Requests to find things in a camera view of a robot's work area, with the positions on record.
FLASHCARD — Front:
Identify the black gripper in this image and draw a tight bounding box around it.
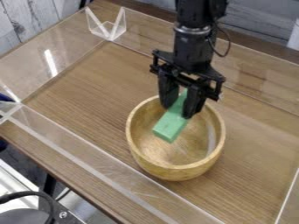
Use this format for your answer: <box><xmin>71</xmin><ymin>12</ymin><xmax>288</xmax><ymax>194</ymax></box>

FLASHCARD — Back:
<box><xmin>150</xmin><ymin>25</ymin><xmax>227</xmax><ymax>119</ymax></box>

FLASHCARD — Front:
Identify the green rectangular block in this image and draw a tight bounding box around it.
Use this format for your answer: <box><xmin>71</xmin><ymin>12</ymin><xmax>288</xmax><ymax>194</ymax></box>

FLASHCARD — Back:
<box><xmin>152</xmin><ymin>90</ymin><xmax>188</xmax><ymax>144</ymax></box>

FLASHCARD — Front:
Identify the brown wooden bowl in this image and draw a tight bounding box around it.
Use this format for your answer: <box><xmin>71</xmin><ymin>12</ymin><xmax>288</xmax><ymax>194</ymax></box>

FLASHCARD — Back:
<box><xmin>126</xmin><ymin>95</ymin><xmax>227</xmax><ymax>181</ymax></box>

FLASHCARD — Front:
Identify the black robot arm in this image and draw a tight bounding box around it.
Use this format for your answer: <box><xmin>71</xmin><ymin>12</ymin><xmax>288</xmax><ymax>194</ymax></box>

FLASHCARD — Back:
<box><xmin>150</xmin><ymin>0</ymin><xmax>228</xmax><ymax>119</ymax></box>

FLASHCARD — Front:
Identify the black table leg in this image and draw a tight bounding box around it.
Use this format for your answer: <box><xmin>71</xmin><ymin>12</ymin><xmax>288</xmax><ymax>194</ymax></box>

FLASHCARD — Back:
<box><xmin>43</xmin><ymin>174</ymin><xmax>57</xmax><ymax>196</ymax></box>

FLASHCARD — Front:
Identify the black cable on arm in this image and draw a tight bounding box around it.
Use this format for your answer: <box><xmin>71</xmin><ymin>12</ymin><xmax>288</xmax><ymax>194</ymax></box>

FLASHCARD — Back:
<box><xmin>208</xmin><ymin>23</ymin><xmax>232</xmax><ymax>59</ymax></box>

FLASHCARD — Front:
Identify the clear acrylic enclosure wall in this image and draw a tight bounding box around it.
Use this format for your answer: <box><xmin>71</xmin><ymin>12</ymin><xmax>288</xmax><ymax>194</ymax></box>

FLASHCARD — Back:
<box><xmin>0</xmin><ymin>0</ymin><xmax>299</xmax><ymax>224</ymax></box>

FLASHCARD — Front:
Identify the black cable bottom left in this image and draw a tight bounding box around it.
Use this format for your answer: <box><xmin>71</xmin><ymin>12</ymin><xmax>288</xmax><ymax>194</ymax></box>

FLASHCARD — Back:
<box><xmin>0</xmin><ymin>190</ymin><xmax>56</xmax><ymax>224</ymax></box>

